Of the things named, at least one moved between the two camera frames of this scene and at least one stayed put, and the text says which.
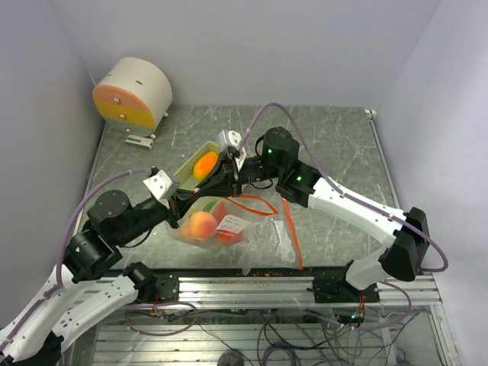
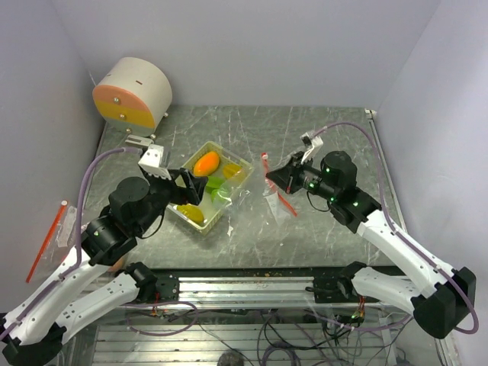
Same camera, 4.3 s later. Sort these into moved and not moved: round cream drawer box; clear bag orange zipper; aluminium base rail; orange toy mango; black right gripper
Moved: black right gripper; clear bag orange zipper
Not moved: orange toy mango; round cream drawer box; aluminium base rail
